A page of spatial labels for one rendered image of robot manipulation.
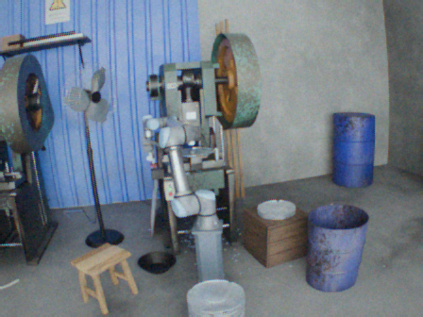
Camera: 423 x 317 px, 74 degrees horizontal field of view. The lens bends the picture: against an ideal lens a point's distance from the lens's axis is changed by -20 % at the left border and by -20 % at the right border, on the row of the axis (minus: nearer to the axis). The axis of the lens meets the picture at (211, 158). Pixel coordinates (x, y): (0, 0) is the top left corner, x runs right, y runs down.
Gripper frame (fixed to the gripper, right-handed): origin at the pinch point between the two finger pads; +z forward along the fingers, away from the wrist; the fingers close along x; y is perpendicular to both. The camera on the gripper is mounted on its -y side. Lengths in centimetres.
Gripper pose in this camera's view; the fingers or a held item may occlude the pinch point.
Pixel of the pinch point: (154, 162)
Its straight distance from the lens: 259.3
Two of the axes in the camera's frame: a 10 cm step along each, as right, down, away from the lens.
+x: 2.3, 2.1, -9.5
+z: 0.6, 9.7, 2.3
